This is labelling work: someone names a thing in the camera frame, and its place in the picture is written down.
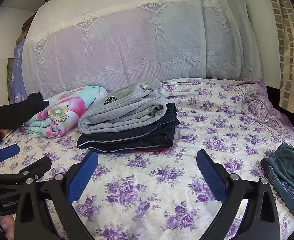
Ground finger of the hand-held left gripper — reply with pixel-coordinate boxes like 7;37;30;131
0;144;20;173
0;156;52;187

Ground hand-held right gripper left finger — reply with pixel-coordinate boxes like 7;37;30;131
14;151;98;240

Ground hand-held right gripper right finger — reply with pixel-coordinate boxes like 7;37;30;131
196;149;280;240

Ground grey sweatpants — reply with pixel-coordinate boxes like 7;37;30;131
77;79;167;134

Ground black pants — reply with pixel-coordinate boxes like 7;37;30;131
0;92;50;149

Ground folded navy pants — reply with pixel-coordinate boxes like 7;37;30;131
77;102;180;153

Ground teal pants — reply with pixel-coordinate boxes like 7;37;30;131
261;142;294;198

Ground person's left hand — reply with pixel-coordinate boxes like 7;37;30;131
0;215;15;240

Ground bed with purple floral sheet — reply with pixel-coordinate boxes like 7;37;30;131
0;78;294;240

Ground folded red garment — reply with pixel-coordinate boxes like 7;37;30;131
130;148;167;154

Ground folded floral blanket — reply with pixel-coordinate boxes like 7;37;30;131
20;86;108;138

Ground canvas painting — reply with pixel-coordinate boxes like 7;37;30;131
0;58;15;104

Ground blue jeans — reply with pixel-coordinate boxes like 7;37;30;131
267;165;294;222

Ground blue patterned quilt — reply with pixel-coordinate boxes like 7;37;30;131
12;39;28;105

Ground brown box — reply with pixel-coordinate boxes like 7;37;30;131
16;12;37;45

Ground white lace covered bedding pile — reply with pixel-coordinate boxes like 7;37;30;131
22;0;262;98

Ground beige checked curtain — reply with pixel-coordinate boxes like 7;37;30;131
263;0;294;113

